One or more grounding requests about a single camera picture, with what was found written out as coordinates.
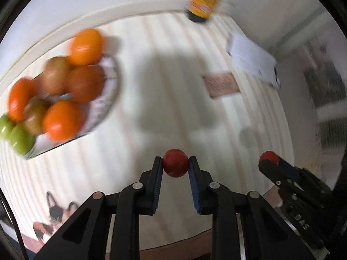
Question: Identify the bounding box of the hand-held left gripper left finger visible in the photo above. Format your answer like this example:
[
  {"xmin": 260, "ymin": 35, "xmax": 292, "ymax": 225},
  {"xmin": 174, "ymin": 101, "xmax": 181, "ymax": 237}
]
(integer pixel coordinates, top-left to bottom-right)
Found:
[{"xmin": 34, "ymin": 156, "xmax": 164, "ymax": 260}]

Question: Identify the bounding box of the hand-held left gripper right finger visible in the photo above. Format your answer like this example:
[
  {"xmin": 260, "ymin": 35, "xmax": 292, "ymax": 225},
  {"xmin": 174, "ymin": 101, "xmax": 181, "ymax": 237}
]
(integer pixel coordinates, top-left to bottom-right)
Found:
[{"xmin": 189, "ymin": 156, "xmax": 315, "ymax": 260}]

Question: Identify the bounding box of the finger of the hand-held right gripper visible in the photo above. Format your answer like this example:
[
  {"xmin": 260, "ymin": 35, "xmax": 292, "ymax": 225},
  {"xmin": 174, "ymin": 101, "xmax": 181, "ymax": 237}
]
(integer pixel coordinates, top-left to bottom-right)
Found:
[
  {"xmin": 258, "ymin": 160, "xmax": 295, "ymax": 195},
  {"xmin": 277, "ymin": 158, "xmax": 326, "ymax": 191}
]

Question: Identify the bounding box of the red cherry tomato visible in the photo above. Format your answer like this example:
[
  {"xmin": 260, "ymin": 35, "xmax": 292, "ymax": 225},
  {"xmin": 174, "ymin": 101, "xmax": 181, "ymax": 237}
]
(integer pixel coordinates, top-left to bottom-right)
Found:
[
  {"xmin": 162, "ymin": 149, "xmax": 189, "ymax": 178},
  {"xmin": 260, "ymin": 151, "xmax": 280, "ymax": 167}
]

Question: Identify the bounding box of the floral oval plate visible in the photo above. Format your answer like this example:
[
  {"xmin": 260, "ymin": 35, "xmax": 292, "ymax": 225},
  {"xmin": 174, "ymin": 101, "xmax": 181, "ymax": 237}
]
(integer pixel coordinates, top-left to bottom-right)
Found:
[{"xmin": 26, "ymin": 55, "xmax": 121, "ymax": 159}]

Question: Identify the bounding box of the small tangerine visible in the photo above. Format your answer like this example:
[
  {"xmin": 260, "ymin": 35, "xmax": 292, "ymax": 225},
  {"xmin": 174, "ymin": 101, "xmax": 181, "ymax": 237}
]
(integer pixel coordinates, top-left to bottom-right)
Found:
[
  {"xmin": 8, "ymin": 78, "xmax": 38, "ymax": 122},
  {"xmin": 42, "ymin": 100, "xmax": 83, "ymax": 143}
]

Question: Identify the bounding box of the red yellow apple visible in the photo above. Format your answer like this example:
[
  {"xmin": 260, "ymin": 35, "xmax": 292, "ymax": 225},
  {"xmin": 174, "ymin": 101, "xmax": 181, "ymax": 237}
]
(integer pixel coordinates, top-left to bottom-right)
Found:
[
  {"xmin": 23, "ymin": 97, "xmax": 51, "ymax": 135},
  {"xmin": 41, "ymin": 57, "xmax": 74, "ymax": 96}
]

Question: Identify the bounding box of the green lime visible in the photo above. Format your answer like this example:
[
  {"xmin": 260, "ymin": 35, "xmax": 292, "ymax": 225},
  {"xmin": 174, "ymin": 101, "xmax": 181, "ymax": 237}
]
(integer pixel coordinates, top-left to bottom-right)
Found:
[
  {"xmin": 9, "ymin": 123, "xmax": 36, "ymax": 155},
  {"xmin": 0, "ymin": 114, "xmax": 16, "ymax": 141}
]

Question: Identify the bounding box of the medium orange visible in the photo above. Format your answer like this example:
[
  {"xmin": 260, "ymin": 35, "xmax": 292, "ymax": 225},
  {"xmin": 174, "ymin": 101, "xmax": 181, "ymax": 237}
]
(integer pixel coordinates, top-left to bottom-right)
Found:
[{"xmin": 66, "ymin": 28, "xmax": 104, "ymax": 66}]

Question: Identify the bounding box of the small brown card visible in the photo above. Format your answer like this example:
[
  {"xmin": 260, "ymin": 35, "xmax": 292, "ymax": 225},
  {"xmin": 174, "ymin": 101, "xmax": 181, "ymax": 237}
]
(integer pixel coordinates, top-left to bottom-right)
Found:
[{"xmin": 202, "ymin": 72, "xmax": 242, "ymax": 98}]

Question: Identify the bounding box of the white folded paper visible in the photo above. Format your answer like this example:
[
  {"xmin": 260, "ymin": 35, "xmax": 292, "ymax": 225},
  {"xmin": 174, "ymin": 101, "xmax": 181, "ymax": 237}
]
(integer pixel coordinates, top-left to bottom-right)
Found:
[{"xmin": 226, "ymin": 31, "xmax": 281, "ymax": 88}]

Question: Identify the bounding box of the large orange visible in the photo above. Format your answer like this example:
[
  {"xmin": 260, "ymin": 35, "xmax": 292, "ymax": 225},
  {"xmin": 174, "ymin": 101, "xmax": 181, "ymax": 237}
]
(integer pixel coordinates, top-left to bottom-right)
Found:
[{"xmin": 66, "ymin": 65, "xmax": 106, "ymax": 104}]

